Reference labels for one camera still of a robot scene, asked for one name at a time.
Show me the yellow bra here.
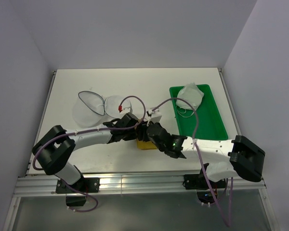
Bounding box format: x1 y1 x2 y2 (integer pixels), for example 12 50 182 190
136 140 157 150

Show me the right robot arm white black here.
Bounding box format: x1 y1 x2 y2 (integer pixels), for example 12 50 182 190
136 122 265 188

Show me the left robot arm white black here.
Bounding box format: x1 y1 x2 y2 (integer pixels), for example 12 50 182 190
32 113 139 192

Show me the green plastic tray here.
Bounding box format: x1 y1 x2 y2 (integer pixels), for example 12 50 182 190
172 84 228 141

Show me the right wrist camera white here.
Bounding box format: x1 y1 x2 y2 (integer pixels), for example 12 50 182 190
146 108 162 126

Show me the aluminium rail frame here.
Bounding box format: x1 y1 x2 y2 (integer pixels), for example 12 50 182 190
13 169 267 197

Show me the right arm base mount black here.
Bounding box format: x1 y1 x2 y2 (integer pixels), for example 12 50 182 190
182 174 228 205

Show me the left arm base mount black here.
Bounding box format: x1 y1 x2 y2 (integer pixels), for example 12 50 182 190
55 178 100 208

